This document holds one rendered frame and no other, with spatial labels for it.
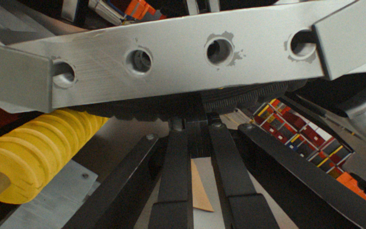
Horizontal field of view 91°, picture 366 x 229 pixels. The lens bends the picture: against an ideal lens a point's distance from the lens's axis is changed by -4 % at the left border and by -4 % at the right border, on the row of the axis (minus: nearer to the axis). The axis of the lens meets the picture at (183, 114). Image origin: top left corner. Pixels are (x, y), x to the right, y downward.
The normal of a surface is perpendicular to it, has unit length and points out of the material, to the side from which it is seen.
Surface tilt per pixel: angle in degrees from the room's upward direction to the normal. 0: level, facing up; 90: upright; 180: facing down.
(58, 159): 75
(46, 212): 0
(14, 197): 90
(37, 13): 79
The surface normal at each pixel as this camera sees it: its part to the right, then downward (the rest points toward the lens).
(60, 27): 0.06, 0.19
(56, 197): 0.61, -0.73
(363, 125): -0.36, 0.71
